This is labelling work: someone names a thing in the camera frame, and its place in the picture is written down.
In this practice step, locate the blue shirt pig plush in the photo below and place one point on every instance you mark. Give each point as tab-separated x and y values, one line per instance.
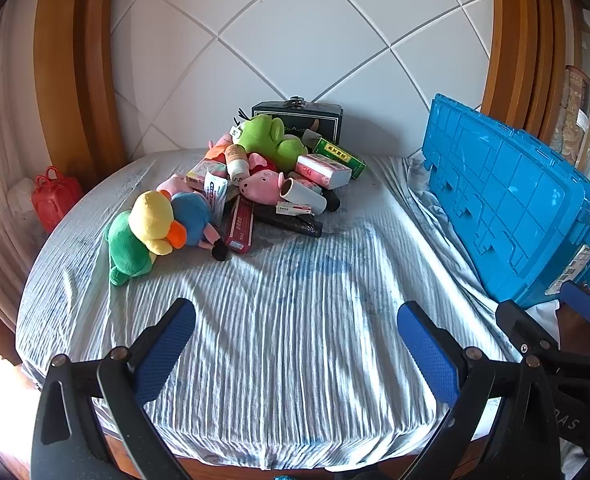
191	210

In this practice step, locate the colourful Kotex pad pack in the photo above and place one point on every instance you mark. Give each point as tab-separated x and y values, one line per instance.
196	176

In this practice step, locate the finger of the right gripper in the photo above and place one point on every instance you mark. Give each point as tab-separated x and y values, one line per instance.
577	298
526	335

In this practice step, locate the white blue tissue pack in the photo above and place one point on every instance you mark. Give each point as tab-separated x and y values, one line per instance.
215	191

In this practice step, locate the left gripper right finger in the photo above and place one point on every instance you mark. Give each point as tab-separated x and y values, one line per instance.
523	442

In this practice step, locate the red long box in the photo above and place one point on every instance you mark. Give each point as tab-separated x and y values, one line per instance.
239	234

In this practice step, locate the green medicine box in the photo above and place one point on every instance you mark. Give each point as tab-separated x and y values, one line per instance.
318	145

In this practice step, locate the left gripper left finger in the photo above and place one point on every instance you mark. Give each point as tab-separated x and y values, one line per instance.
68	440

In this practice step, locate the red plastic case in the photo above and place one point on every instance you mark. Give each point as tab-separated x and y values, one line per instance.
53	196

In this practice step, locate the pink white tissue pack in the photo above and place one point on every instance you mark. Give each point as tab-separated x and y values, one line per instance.
323	171

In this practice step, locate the green bird plush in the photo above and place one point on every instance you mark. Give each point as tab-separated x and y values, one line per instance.
265	135

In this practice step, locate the red dress pig plush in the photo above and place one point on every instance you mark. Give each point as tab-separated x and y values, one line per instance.
263	185

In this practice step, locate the striped white table cloth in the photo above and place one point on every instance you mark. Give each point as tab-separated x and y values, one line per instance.
296	361

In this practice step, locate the blue plastic storage crate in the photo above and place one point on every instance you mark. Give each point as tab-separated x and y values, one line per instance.
521	210

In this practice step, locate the black gift box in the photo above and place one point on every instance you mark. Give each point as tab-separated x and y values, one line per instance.
297	114

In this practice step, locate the small white red box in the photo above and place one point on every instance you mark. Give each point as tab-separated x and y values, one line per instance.
292	209

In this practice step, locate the orange dress pig plush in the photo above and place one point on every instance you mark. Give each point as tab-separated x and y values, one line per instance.
216	150

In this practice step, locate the small yogurt drink bottle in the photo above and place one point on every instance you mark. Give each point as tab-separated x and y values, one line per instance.
237	163

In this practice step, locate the yellow duck green frog plush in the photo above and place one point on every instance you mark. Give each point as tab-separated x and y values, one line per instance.
137	236

